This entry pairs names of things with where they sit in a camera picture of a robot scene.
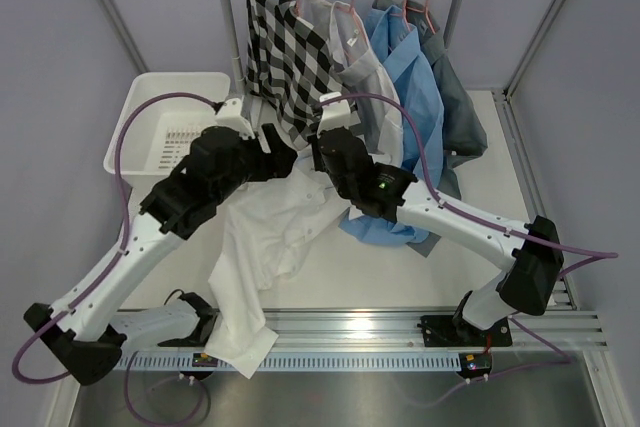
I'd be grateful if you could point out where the light blue slotted cable duct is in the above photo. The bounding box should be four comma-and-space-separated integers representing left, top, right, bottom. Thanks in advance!
116, 351, 461, 372

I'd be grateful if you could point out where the dark grey shirt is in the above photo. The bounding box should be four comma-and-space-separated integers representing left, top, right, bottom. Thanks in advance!
372, 0, 489, 259

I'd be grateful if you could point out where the left aluminium frame post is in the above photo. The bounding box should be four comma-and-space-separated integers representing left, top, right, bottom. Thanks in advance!
96, 0, 149, 74

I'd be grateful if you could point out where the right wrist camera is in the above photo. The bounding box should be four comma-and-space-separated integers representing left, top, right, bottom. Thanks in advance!
317, 92, 360, 136

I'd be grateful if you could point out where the right aluminium frame post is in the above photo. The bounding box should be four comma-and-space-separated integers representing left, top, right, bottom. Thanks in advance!
503, 0, 568, 101

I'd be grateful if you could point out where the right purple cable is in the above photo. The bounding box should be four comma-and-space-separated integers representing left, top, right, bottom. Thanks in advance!
319, 93, 621, 258

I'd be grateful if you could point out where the black white checkered shirt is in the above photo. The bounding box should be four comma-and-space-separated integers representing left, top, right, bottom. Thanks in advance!
246, 0, 344, 150

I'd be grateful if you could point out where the aluminium frame post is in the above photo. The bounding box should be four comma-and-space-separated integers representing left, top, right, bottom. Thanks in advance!
96, 0, 149, 74
503, 0, 568, 101

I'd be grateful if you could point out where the light grey white shirt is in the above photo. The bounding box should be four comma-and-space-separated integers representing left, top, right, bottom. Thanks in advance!
300, 0, 404, 166

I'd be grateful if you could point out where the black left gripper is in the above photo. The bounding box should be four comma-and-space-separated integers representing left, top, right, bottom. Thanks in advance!
211, 124, 295, 205

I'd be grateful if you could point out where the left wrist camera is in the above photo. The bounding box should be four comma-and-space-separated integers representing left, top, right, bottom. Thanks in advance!
215, 96, 255, 139

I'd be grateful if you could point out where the white plastic basket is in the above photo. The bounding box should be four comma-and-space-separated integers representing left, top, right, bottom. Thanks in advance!
103, 72, 231, 191

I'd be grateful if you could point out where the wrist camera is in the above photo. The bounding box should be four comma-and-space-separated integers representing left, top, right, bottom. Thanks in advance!
317, 92, 360, 136
215, 96, 255, 139

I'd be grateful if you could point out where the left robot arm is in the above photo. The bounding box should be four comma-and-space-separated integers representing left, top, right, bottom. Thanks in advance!
24, 124, 297, 386

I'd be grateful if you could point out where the aluminium mounting rail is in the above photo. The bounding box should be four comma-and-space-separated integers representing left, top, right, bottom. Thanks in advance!
114, 307, 609, 356

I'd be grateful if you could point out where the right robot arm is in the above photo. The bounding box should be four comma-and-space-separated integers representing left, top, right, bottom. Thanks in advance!
311, 128, 564, 347

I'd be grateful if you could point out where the blue shirt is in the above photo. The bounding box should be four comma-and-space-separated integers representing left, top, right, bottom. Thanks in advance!
339, 5, 446, 248

